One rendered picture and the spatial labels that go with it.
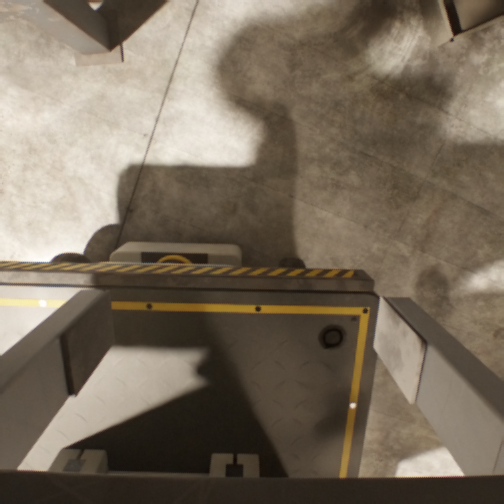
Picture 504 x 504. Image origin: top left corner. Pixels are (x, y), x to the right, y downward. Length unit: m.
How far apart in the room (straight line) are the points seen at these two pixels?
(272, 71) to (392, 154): 0.32
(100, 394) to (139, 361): 0.09
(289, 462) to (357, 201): 0.55
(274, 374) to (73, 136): 0.65
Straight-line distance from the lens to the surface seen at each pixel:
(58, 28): 0.74
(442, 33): 0.88
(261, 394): 0.60
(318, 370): 0.59
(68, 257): 0.81
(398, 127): 0.87
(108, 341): 0.17
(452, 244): 0.96
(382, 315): 0.17
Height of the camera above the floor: 0.80
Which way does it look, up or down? 75 degrees down
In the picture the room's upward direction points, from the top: 178 degrees clockwise
